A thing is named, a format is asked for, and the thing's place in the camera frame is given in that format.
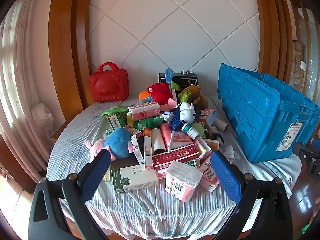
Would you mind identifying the dark green white box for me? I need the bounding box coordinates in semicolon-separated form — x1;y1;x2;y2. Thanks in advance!
111;165;159;193

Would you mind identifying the patterned rolled fabric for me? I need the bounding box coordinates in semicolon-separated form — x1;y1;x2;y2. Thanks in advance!
290;40;307;90

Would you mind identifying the small blue white box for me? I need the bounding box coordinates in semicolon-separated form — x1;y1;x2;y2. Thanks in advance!
159;111;175;123

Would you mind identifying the small white blue plush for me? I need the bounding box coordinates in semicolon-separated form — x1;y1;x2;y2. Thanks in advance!
209;126;225;144

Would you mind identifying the light green frog plush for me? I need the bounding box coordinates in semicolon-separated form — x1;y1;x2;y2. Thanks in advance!
192;121;207;138

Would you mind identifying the plain pink pack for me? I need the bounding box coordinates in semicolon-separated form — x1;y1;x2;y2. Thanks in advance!
160;123;174;145

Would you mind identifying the pale pink curtain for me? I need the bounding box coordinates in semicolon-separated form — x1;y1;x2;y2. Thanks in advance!
0;0;58;180

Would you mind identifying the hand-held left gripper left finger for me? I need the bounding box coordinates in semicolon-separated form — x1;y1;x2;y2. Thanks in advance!
28;149;112;240

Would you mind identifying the pink white box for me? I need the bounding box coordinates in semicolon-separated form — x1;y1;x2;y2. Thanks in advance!
199;152;221;192

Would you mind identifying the white medicine bottle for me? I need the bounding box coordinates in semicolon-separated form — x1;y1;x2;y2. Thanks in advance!
181;122;198;140

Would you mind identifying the white rabbit plush toy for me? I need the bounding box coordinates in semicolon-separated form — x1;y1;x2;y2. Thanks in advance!
179;102;196;123

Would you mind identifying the cardboard tube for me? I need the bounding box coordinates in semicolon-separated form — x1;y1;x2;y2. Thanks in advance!
214;117;228;132

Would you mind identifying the orange plush toy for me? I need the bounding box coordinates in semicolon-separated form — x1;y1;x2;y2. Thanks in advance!
139;91;153;103

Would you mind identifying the orange white long box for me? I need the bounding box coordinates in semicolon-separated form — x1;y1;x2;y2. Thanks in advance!
143;127;153;170

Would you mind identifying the red bear suitcase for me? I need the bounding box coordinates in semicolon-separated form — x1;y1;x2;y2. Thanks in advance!
89;62;129;103

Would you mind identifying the pink and blue box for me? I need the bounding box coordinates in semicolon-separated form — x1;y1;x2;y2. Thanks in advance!
200;109;217;127

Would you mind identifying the light blue plastic paddle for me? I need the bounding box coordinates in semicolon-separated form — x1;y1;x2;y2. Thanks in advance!
164;68;174;98

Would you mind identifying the brown bear plush toy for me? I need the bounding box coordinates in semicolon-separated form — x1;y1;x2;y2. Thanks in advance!
180;84;209;108

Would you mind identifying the blue plastic crate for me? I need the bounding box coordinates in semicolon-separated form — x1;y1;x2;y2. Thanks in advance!
217;63;320;164

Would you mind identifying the blue and pink plush pig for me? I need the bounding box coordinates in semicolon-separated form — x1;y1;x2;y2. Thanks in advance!
84;127;134;159

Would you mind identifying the black box with metal handle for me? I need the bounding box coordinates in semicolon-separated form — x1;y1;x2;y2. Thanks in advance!
158;70;199;98

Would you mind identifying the small red white box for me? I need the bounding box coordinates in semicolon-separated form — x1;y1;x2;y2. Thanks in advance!
130;135;145;164

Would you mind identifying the white stick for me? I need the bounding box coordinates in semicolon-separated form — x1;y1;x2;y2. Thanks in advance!
167;130;175;153

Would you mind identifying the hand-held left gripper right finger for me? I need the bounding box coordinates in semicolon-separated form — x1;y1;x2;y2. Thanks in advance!
210;151;293;240

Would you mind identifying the wooden glass cabinet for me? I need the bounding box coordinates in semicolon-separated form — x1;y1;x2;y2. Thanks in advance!
287;0;320;140

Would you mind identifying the wooden wall trim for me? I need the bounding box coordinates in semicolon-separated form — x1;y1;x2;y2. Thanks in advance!
48;0;94;130
254;0;294;80

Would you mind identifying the red and pink plush toy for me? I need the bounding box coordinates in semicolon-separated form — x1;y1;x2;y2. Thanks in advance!
147;82;178;108

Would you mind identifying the crumpled white paper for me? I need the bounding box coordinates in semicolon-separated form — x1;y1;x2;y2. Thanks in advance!
222;145;241;162

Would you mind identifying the blue bristle brush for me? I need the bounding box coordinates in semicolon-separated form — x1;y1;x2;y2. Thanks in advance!
170;110;184;130

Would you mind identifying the pink white tissue pack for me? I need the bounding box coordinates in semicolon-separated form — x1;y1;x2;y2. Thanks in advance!
128;102;160;121

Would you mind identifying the red packet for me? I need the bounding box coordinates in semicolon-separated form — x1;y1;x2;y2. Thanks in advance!
171;130;195;149

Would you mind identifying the large red white box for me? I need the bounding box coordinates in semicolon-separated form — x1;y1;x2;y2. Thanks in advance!
152;146;200;179

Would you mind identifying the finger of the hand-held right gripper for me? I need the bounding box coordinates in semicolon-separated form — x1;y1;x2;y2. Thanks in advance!
293;142;316;160

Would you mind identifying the green box with white label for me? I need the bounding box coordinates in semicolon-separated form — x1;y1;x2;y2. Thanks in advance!
107;112;127;130

